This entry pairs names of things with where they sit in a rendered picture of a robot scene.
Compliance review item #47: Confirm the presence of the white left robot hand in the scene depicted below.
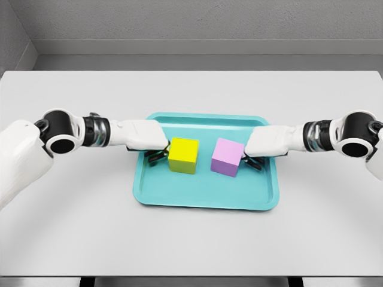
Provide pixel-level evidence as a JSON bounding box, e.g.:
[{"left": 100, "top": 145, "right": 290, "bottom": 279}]
[{"left": 124, "top": 119, "right": 172, "bottom": 167}]

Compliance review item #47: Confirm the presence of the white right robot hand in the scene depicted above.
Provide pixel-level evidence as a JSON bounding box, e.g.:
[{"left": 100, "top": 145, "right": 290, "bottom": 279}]
[{"left": 241, "top": 124, "right": 292, "bottom": 172}]

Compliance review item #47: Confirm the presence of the yellow cube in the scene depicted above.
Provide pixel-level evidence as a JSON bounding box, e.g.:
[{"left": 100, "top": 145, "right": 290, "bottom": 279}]
[{"left": 168, "top": 137, "right": 200, "bottom": 175}]

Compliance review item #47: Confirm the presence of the pink cube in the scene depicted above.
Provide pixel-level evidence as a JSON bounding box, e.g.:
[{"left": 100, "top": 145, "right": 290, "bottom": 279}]
[{"left": 210, "top": 137, "right": 247, "bottom": 179}]

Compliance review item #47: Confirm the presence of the teal tray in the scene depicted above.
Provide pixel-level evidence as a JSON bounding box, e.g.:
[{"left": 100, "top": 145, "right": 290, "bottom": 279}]
[{"left": 132, "top": 112, "right": 281, "bottom": 212}]

